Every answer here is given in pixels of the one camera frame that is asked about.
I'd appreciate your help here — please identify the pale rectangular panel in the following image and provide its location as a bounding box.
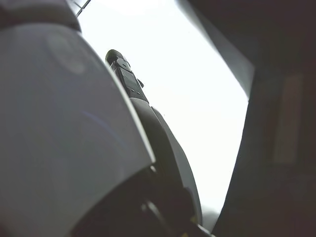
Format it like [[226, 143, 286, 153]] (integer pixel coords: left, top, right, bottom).
[[273, 74, 305, 163]]

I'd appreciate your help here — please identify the white cloth backdrop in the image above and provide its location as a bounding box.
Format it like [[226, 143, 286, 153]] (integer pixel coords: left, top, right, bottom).
[[74, 0, 249, 224]]

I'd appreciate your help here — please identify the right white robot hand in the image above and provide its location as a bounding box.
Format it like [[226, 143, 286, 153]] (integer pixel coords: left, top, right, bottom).
[[0, 0, 215, 237]]

